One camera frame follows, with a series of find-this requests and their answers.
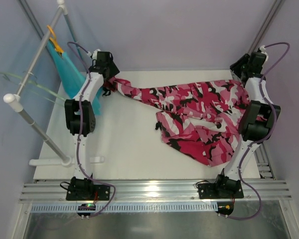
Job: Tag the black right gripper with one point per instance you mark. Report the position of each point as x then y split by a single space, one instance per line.
238 68

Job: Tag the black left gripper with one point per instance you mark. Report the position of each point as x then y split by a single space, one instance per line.
109 81

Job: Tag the pink camouflage trousers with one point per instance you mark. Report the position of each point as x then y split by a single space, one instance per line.
198 119

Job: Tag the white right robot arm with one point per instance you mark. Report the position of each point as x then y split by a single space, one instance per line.
258 120

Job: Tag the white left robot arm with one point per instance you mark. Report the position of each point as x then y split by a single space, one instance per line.
80 116

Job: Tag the orange plastic hanger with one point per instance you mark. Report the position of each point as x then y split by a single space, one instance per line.
54 41

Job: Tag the clear green hanger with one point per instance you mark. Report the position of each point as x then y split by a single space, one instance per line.
16 79

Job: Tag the turquoise t-shirt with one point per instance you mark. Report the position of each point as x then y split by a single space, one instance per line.
74 81

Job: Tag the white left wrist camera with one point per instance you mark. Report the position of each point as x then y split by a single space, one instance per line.
93 55

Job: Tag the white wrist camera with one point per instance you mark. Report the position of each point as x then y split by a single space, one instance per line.
93 55
262 48

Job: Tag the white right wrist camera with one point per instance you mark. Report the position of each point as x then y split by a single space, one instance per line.
262 48

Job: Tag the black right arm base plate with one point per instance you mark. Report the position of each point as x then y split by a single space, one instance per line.
222 188

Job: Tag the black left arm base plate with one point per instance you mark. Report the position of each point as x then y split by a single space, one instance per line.
86 190

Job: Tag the aluminium frame rail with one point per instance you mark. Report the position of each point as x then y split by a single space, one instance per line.
150 190

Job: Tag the grey slotted cable duct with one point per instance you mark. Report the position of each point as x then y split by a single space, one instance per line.
125 207

